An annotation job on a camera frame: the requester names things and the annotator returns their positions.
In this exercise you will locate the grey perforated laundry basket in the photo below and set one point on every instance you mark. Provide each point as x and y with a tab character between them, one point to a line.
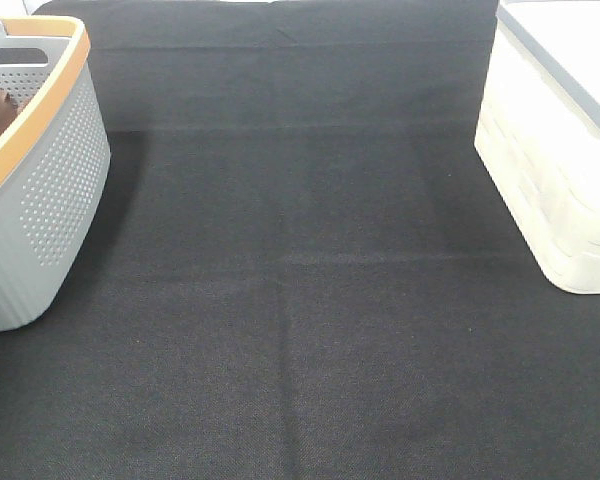
54	160

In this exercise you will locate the white plastic storage box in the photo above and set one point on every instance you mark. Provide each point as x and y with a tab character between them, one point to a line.
538	133

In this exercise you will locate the black table cloth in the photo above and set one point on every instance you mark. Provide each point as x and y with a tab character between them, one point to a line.
299	268

